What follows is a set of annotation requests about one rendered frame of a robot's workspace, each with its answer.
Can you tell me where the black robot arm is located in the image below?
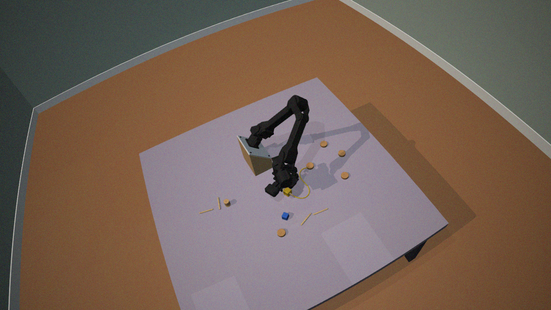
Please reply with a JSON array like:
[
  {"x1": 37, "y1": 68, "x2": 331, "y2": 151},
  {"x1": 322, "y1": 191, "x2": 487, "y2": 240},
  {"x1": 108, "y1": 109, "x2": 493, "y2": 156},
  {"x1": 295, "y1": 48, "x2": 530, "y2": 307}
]
[{"x1": 245, "y1": 95, "x2": 310, "y2": 189}]

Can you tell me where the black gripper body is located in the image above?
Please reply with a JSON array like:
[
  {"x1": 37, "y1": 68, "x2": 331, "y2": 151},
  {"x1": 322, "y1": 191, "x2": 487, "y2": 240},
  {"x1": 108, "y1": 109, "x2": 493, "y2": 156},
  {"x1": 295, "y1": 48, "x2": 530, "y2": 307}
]
[{"x1": 265, "y1": 167, "x2": 297, "y2": 197}]

